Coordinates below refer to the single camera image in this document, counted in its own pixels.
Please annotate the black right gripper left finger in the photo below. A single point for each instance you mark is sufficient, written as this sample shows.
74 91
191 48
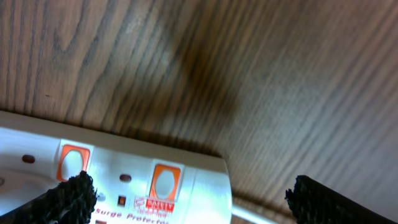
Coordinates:
71 202

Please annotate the white power strip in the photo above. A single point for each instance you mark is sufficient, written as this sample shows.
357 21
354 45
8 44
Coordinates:
135 181

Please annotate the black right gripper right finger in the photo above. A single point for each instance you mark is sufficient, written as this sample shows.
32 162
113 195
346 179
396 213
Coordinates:
313 203

